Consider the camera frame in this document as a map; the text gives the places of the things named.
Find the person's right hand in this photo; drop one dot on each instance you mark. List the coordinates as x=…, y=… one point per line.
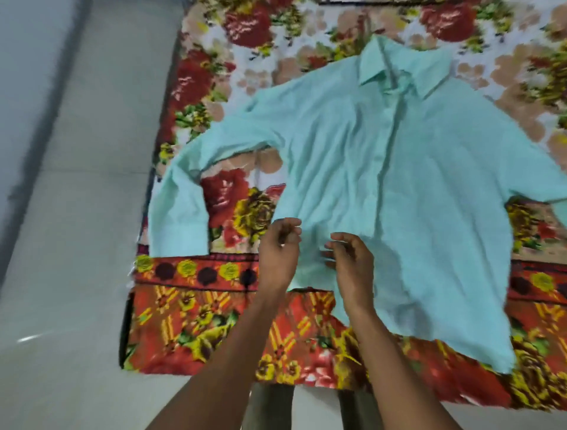
x=353, y=277

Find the person's left hand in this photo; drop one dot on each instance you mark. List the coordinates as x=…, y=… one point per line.
x=278, y=263

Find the mint green shirt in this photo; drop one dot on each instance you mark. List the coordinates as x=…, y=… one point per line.
x=421, y=177

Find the black hanger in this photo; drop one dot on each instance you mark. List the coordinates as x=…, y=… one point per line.
x=376, y=2

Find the person's left forearm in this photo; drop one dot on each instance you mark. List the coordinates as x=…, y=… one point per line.
x=221, y=372

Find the person's right forearm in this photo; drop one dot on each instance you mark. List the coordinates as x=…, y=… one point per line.
x=398, y=376

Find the person's olive shorts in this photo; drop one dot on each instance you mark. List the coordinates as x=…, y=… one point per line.
x=270, y=409

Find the floral bedsheet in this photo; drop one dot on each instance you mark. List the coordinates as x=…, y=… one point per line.
x=199, y=319

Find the dark mattress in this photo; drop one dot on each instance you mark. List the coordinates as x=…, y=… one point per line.
x=125, y=332

